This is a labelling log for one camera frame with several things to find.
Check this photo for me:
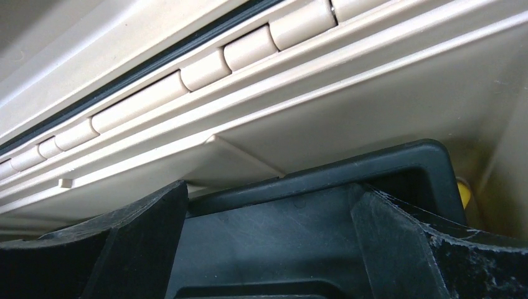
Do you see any tan plastic toolbox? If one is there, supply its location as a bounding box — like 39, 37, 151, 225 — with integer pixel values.
1, 1, 527, 239

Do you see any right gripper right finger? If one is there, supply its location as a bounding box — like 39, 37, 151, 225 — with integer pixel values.
351, 184, 527, 298

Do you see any black toolbox tray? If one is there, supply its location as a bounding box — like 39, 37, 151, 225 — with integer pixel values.
166, 139, 466, 298

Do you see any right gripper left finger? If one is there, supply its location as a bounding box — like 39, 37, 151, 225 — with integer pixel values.
1, 181, 189, 298

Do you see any yellow green screwdriver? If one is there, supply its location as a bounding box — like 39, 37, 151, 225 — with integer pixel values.
457, 181, 473, 209

